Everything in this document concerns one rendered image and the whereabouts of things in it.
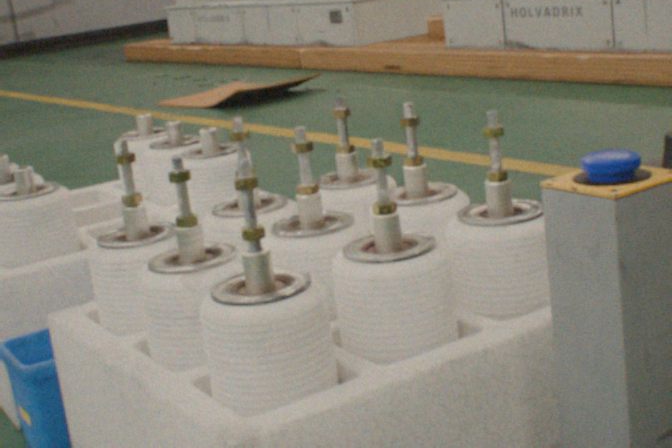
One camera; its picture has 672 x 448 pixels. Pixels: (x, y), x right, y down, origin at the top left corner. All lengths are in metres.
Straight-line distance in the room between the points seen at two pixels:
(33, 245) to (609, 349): 0.73
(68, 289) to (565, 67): 2.25
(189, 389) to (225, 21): 4.25
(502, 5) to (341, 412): 2.85
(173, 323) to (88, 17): 6.71
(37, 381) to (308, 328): 0.43
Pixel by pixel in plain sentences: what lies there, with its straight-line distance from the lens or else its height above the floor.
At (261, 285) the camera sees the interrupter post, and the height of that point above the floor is 0.26.
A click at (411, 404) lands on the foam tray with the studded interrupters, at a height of 0.16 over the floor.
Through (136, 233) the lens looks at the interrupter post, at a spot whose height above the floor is 0.26.
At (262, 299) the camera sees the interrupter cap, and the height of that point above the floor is 0.25.
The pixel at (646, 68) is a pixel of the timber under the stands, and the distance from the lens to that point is 3.09.
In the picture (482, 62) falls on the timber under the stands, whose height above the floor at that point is 0.05.
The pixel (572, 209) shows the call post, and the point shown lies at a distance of 0.75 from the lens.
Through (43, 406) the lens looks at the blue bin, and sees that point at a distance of 1.15.
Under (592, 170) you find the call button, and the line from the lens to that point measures 0.75.
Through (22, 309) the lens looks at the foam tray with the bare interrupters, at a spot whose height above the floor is 0.14.
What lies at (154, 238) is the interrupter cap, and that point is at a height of 0.25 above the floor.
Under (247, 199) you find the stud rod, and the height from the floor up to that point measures 0.32.
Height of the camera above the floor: 0.50
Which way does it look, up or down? 13 degrees down
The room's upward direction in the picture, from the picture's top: 7 degrees counter-clockwise
